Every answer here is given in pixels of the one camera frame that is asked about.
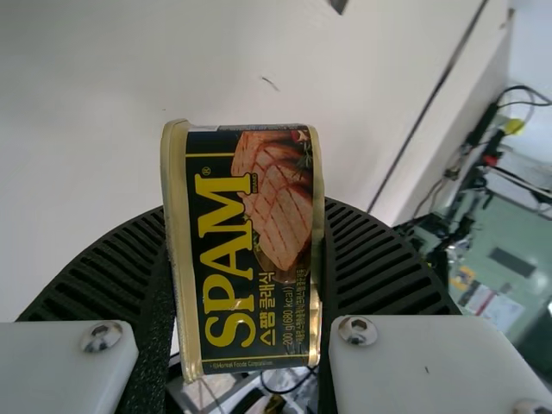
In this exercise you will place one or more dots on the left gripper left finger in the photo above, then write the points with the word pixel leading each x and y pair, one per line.
pixel 108 276

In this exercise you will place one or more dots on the rectangular tin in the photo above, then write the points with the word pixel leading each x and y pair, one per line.
pixel 241 241

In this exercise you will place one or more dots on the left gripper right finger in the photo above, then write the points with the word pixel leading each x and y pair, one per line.
pixel 388 276

